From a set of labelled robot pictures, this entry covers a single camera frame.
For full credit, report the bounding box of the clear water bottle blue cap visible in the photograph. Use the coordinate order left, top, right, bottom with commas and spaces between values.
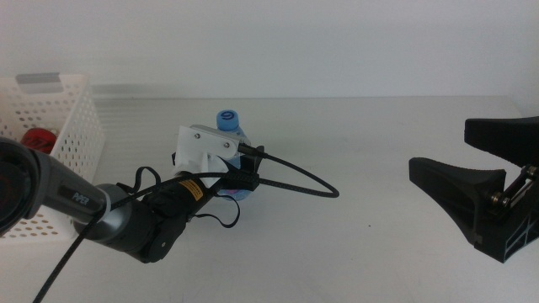
216, 109, 253, 202

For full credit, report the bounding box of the red soda can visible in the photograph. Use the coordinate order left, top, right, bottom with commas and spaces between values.
20, 128, 58, 155

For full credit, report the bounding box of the white perforated plastic basket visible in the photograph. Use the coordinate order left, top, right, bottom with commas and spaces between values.
0, 73, 105, 241

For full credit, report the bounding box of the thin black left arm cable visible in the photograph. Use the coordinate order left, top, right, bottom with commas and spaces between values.
115, 166, 242, 230

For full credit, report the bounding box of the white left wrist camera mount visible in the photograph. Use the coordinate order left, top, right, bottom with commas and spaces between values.
172, 124, 249, 186

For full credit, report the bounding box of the thick braided black cable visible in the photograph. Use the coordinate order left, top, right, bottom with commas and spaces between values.
32, 142, 340, 303

